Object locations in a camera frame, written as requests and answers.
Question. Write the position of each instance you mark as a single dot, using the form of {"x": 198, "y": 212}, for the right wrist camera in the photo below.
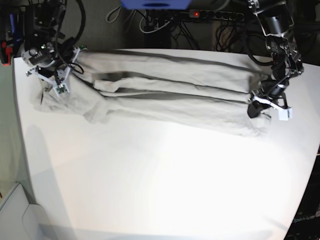
{"x": 61, "y": 89}

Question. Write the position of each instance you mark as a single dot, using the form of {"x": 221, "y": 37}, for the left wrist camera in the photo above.
{"x": 285, "y": 114}

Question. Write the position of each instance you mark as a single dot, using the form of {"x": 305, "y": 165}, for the white t-shirt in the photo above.
{"x": 188, "y": 91}

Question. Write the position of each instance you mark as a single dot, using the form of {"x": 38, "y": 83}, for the white plastic bin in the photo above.
{"x": 21, "y": 220}

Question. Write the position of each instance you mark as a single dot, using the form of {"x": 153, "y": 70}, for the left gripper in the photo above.
{"x": 269, "y": 94}

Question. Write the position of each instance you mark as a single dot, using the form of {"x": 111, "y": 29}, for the red and blue tools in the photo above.
{"x": 7, "y": 33}

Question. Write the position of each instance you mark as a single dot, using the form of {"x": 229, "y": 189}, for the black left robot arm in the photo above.
{"x": 277, "y": 26}

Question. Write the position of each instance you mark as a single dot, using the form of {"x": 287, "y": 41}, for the blue box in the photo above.
{"x": 155, "y": 4}

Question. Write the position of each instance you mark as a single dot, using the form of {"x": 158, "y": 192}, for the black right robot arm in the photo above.
{"x": 43, "y": 23}

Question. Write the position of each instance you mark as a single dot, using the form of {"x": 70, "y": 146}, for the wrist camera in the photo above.
{"x": 285, "y": 114}
{"x": 61, "y": 89}

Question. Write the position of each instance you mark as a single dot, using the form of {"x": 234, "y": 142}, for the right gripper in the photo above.
{"x": 46, "y": 64}

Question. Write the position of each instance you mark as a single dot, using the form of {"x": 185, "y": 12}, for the white power strip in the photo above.
{"x": 216, "y": 15}

